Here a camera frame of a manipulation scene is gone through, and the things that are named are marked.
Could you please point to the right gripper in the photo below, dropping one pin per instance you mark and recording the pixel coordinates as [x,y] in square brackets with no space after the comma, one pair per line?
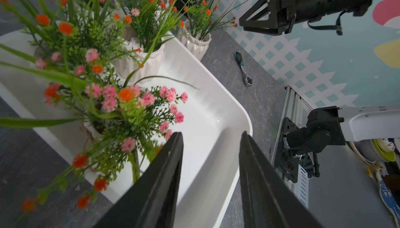
[261,17]

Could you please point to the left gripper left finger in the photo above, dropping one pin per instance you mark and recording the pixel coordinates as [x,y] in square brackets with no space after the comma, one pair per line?
[152,201]

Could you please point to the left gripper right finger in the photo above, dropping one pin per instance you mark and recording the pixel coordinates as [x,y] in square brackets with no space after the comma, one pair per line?
[266,201]

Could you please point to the orange flower pot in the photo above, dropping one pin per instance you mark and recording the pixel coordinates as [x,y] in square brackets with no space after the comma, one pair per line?
[195,32]
[81,37]
[146,36]

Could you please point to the pink flower pot twine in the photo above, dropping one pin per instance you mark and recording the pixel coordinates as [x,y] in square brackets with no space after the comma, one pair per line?
[129,119]

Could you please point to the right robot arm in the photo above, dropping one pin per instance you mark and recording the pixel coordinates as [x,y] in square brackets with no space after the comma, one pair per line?
[328,125]

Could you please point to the white storage tray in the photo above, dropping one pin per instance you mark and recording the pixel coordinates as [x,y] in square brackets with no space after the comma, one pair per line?
[213,124]

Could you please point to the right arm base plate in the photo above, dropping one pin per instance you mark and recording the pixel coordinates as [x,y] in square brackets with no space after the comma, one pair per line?
[294,151]

